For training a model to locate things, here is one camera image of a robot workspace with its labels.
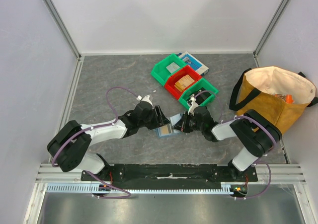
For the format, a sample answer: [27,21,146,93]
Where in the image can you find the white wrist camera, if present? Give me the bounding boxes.
[136,95,153,105]
[188,96,199,116]

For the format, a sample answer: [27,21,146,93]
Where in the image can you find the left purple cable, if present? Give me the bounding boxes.
[51,86,144,200]

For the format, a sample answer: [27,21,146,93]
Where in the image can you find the black items in bin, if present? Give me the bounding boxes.
[187,88,212,106]

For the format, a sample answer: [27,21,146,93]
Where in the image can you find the blue card holder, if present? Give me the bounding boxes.
[155,113,182,138]

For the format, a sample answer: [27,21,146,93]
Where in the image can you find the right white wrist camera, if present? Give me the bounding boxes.
[188,96,199,116]

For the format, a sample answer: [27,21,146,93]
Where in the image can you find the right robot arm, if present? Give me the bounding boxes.
[173,106,282,181]

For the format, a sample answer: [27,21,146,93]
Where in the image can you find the green bin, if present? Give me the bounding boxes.
[151,54,186,86]
[178,78,219,109]

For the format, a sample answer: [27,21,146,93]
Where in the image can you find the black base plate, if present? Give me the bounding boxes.
[80,163,259,190]

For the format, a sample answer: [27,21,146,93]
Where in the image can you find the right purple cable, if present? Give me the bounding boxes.
[193,90,278,201]

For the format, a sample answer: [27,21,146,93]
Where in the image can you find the green bin far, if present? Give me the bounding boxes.
[151,54,186,86]

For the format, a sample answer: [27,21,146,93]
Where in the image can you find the brown cards in bin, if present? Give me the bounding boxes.
[174,75,195,92]

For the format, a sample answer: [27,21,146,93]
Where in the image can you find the white cable duct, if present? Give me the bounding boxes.
[46,183,233,195]

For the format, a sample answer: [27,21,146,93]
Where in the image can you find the yellow tote bag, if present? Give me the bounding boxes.
[229,66,318,134]

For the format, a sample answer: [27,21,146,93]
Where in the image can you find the grey card in bin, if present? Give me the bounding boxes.
[166,63,180,74]

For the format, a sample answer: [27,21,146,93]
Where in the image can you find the gold credit card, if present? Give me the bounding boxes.
[159,125,172,136]

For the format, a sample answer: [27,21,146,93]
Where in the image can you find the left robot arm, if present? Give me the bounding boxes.
[47,101,170,181]

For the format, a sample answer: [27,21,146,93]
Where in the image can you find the orange item in bag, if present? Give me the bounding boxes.
[285,94,294,104]

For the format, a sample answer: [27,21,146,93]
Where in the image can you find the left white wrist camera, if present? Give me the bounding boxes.
[136,95,153,105]

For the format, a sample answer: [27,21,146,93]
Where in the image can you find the purple cable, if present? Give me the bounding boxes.
[51,86,144,200]
[193,90,278,201]

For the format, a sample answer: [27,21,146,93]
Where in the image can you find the green bin near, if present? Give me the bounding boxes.
[178,78,219,109]

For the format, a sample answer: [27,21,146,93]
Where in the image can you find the blue white box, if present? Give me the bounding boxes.
[177,52,209,76]

